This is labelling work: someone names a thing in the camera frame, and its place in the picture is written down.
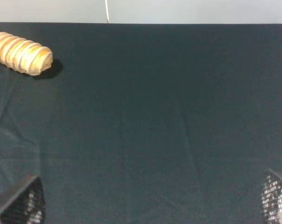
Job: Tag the black tablecloth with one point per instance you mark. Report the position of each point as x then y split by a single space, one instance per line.
146 124

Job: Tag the ridged bread roll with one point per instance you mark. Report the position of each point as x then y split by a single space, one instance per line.
23 55

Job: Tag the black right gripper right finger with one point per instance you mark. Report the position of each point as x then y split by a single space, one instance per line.
271 197

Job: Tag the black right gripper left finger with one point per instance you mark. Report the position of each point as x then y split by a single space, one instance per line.
23 203

